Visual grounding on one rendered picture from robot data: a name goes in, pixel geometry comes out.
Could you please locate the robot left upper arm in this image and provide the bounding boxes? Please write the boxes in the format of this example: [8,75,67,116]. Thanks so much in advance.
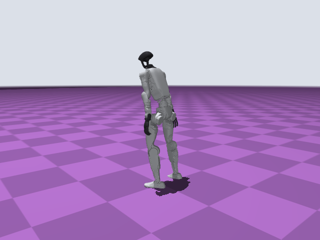
[139,70,151,99]

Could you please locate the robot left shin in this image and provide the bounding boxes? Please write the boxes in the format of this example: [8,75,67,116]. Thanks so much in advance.
[147,147,161,184]

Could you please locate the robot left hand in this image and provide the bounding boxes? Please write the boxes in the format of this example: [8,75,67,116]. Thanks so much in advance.
[144,113,152,136]

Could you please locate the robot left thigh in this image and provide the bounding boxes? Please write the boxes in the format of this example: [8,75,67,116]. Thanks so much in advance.
[145,111,164,155]

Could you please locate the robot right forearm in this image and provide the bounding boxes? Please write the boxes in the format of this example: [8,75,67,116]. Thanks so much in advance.
[165,94,173,110]

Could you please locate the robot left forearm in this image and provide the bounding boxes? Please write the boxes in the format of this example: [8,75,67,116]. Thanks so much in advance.
[141,92,152,118]

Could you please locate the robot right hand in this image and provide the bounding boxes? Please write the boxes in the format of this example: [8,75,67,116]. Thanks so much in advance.
[172,109,178,128]

